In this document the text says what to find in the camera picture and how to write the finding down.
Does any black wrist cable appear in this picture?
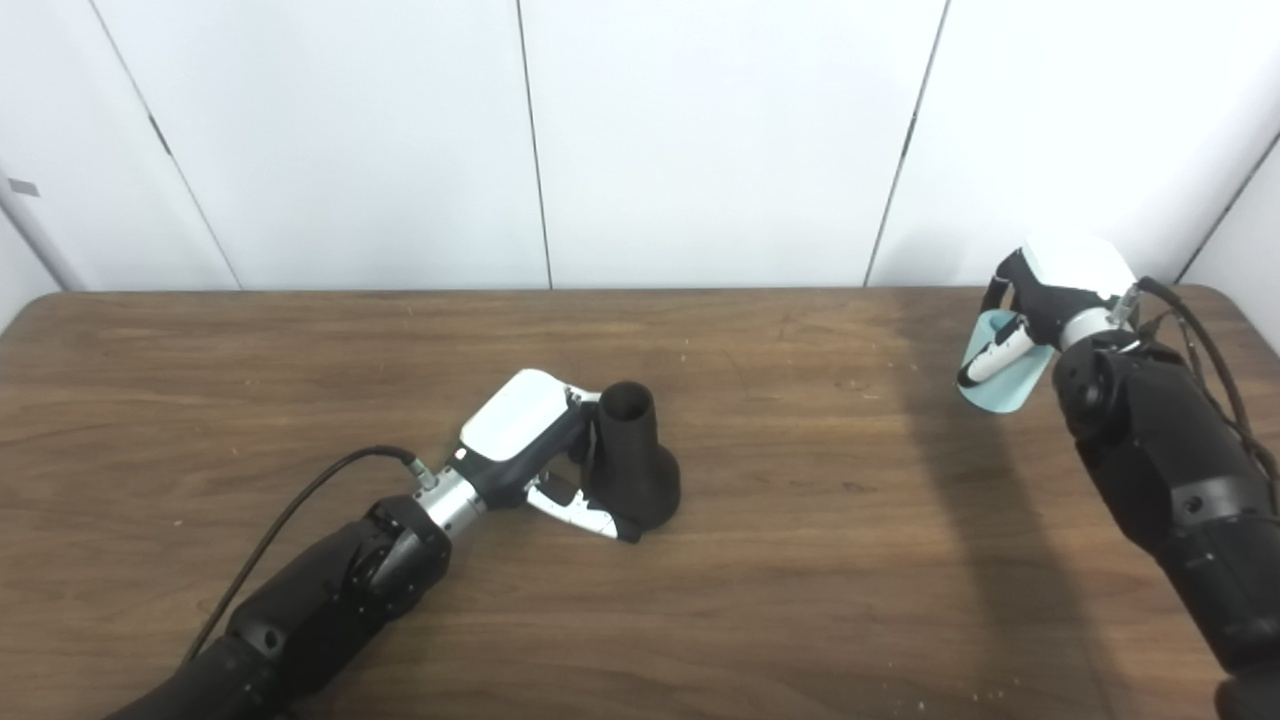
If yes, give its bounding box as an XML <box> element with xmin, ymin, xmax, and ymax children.
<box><xmin>180</xmin><ymin>445</ymin><xmax>441</xmax><ymax>666</ymax></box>
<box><xmin>1115</xmin><ymin>276</ymin><xmax>1280</xmax><ymax>501</ymax></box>

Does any light-blue hose piece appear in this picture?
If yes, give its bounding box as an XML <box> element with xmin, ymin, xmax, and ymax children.
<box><xmin>956</xmin><ymin>308</ymin><xmax>1057</xmax><ymax>414</ymax></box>

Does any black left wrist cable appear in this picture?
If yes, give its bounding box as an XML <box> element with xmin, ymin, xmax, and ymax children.
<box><xmin>180</xmin><ymin>445</ymin><xmax>441</xmax><ymax>666</ymax></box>

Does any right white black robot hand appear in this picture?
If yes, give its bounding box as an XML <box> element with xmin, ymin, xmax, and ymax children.
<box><xmin>956</xmin><ymin>232</ymin><xmax>1139</xmax><ymax>389</ymax></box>

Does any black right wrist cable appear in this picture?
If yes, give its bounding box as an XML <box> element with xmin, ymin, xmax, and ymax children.
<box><xmin>1115</xmin><ymin>276</ymin><xmax>1280</xmax><ymax>501</ymax></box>

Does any black flared nozzle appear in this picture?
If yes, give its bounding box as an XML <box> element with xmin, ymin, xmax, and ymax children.
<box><xmin>590</xmin><ymin>381</ymin><xmax>683</xmax><ymax>531</ymax></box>

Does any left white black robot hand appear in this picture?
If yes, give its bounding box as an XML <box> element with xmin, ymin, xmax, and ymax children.
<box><xmin>447</xmin><ymin>368</ymin><xmax>643</xmax><ymax>544</ymax></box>

